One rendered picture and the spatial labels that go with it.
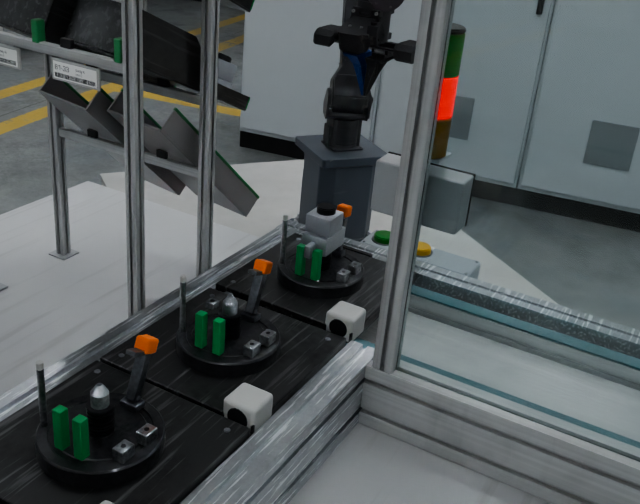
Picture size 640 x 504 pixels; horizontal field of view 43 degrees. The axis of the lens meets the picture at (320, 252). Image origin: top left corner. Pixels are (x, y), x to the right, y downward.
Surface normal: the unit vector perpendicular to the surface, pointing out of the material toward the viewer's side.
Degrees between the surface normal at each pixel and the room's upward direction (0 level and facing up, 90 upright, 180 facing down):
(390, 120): 90
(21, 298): 0
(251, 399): 0
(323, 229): 90
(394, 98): 90
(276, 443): 0
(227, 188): 90
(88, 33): 65
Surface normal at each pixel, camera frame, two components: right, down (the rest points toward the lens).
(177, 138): 0.77, 0.34
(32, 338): 0.08, -0.89
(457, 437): -0.49, 0.35
